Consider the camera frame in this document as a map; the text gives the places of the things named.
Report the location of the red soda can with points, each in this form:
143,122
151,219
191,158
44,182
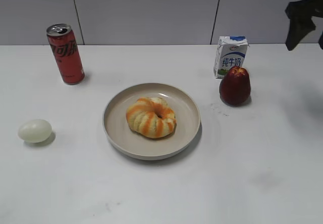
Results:
63,44

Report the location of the beige round plate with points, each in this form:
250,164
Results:
133,144

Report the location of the white blue milk carton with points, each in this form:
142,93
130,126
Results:
231,52

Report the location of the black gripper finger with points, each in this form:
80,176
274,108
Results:
300,14

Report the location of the orange striped croissant bread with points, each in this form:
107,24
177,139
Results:
151,117

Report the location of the dark red wax apple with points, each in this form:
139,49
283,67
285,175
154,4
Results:
235,87

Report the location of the white egg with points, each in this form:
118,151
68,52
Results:
35,131

